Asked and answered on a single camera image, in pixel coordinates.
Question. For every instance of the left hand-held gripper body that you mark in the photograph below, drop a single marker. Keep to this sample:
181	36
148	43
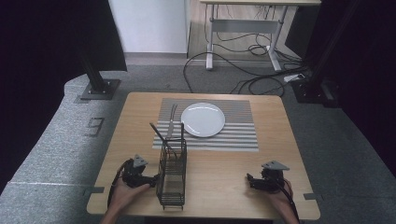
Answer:
134	172

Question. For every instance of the white-framed desk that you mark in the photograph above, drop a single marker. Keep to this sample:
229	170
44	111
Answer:
246	26

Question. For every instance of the white round plate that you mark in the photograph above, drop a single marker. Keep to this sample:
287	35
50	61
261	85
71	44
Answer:
203	119

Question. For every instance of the dark curtain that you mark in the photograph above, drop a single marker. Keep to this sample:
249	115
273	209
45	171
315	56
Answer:
46	62
367	77

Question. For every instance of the person's left hand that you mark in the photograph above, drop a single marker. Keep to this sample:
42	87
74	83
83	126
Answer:
124	194

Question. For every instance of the white power strip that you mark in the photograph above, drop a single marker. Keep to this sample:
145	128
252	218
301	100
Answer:
294	77

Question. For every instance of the person's right hand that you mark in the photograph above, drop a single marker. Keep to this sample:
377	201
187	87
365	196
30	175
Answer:
281	200

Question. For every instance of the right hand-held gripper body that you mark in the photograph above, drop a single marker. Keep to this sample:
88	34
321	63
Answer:
271	179

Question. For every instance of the silver table knife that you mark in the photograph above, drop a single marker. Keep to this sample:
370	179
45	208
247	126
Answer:
171	119

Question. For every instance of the grey tape strip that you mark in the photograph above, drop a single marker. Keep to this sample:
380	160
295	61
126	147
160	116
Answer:
93	190
310	196

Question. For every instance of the grey floor socket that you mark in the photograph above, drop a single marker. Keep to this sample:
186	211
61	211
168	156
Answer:
95	127

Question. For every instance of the grey striped placemat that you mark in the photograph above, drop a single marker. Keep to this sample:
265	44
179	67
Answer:
239	137

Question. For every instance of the black metal stand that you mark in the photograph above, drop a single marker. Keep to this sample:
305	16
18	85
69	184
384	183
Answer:
320	84
96	77

